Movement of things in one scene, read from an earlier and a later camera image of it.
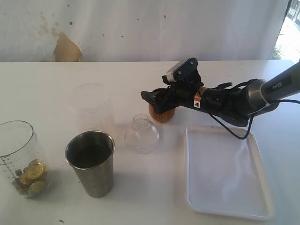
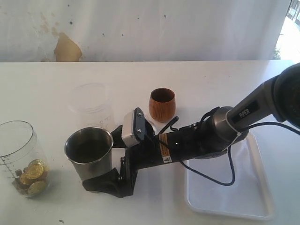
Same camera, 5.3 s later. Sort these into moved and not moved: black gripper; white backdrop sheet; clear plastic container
Moved: black gripper
Not moved: clear plastic container; white backdrop sheet
